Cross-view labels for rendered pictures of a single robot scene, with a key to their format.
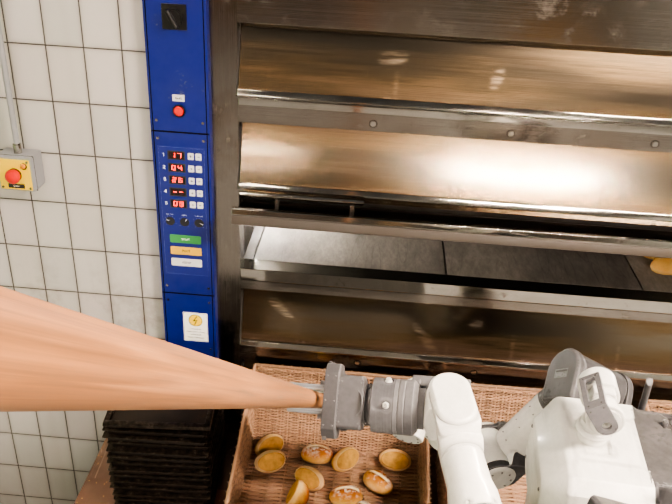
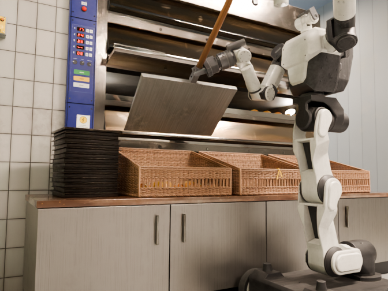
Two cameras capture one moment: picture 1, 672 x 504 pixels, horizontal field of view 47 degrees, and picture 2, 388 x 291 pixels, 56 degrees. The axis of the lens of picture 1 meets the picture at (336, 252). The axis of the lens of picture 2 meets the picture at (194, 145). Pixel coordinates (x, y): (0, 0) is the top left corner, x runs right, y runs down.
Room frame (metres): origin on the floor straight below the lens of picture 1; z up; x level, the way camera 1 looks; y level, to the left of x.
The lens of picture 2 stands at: (-0.21, 0.97, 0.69)
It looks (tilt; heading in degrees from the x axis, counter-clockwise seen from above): 5 degrees up; 328
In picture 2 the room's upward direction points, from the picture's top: 1 degrees clockwise
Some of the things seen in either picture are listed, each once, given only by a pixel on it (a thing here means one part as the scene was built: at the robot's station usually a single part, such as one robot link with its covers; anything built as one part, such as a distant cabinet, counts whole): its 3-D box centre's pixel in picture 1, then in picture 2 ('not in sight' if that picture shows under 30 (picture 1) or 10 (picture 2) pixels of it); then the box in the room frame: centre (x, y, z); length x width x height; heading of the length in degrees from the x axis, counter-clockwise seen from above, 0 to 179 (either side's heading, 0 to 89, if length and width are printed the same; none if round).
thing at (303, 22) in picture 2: (599, 404); (306, 23); (1.05, -0.47, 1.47); 0.10 x 0.07 x 0.09; 173
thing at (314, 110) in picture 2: not in sight; (313, 119); (1.04, -0.50, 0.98); 0.14 x 0.13 x 0.12; 177
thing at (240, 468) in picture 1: (333, 456); (169, 170); (1.68, -0.03, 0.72); 0.56 x 0.49 x 0.28; 87
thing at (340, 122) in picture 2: not in sight; (321, 114); (1.03, -0.56, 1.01); 0.28 x 0.13 x 0.18; 87
